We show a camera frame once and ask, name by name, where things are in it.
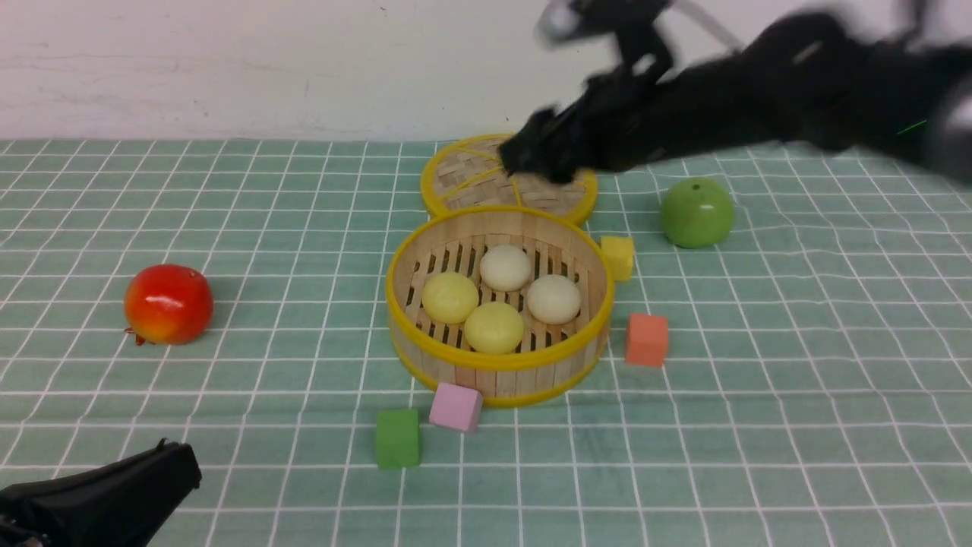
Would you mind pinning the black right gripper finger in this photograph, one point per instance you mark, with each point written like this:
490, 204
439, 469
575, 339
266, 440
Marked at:
559, 154
524, 151

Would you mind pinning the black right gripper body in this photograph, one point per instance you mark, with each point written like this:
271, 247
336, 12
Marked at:
628, 124

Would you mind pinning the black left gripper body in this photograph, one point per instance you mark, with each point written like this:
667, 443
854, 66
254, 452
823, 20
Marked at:
119, 504

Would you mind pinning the white bun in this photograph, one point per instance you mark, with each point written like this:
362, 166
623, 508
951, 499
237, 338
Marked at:
553, 299
505, 268

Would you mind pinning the yellow bun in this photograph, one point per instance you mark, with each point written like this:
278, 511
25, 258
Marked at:
449, 297
494, 328

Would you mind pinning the yellow bun front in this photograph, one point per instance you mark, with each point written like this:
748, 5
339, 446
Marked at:
494, 328

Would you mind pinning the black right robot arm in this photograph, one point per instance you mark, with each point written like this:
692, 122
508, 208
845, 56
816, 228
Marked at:
805, 78

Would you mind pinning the woven bamboo steamer lid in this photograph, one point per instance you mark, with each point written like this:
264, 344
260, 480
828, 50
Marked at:
467, 173

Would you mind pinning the bamboo steamer tray yellow rim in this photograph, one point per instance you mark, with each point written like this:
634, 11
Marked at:
551, 359

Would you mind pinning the yellow cube block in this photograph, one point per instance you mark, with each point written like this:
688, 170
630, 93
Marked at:
619, 254

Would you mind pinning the green apple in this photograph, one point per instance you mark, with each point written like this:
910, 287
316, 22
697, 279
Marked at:
697, 212

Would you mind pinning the orange cube block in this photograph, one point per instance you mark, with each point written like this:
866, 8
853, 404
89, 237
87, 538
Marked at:
647, 340

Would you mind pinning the red pomegranate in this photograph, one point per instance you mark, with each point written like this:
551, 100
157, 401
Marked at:
168, 304

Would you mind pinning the pink cube block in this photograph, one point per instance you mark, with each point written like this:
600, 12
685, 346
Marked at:
456, 408

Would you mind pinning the green cube block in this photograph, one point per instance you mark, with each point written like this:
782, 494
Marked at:
398, 439

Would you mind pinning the green checkered tablecloth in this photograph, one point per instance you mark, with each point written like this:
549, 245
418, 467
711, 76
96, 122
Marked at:
816, 390

